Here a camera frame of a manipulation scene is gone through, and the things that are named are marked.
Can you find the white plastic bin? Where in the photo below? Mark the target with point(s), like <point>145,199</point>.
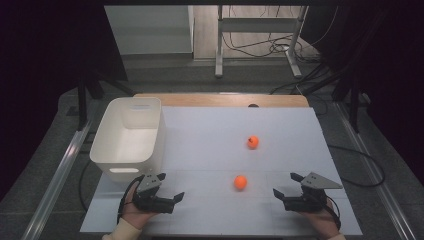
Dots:
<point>133,146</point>

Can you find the black tripod stand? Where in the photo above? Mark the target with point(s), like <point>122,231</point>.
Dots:
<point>81,100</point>
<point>355,106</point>

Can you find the aluminium rail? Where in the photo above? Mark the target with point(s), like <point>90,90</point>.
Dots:
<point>383,190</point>
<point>56,186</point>

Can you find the wooden table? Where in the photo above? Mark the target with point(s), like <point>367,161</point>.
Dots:
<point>216,100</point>

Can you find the dark curtain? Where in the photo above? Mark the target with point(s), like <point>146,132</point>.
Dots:
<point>393,66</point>
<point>40,66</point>

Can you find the person's right hand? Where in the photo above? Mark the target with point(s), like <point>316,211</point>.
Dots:
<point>323,223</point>

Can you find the person's left hand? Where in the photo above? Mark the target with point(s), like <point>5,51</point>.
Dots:
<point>135,216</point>

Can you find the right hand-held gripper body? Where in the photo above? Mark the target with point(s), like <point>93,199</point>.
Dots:
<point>306,203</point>

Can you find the orange ball with black mark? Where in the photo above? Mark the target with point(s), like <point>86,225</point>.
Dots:
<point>253,142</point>

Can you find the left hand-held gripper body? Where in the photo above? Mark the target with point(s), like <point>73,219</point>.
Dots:
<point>153,204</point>

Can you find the plain orange ball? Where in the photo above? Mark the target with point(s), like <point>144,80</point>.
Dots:
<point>240,182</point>

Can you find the white metal stand frame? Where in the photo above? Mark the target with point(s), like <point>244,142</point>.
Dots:
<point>256,25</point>

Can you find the white panel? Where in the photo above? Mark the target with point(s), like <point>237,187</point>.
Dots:
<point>150,30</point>

